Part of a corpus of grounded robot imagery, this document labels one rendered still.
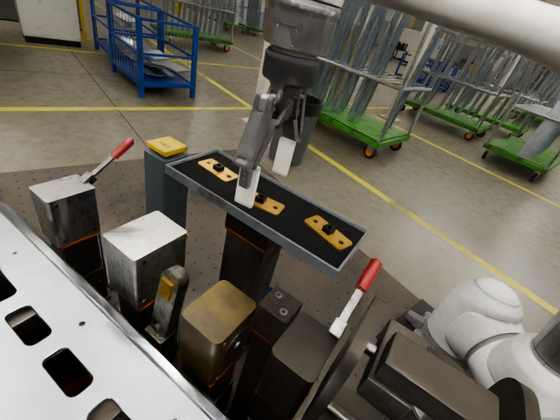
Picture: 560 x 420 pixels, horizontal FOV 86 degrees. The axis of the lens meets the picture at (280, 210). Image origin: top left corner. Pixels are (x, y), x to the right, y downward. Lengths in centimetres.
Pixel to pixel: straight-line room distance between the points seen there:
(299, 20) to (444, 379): 41
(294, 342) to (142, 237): 28
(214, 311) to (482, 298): 68
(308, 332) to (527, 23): 51
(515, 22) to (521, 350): 61
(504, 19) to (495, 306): 63
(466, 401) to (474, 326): 56
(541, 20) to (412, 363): 46
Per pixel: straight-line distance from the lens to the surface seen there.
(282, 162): 56
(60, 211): 72
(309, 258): 45
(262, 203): 52
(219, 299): 47
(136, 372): 51
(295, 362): 44
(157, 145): 68
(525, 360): 83
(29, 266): 67
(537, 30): 57
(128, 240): 52
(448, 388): 38
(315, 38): 41
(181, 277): 46
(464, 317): 94
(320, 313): 100
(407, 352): 37
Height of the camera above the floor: 145
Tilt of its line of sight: 34 degrees down
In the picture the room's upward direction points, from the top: 16 degrees clockwise
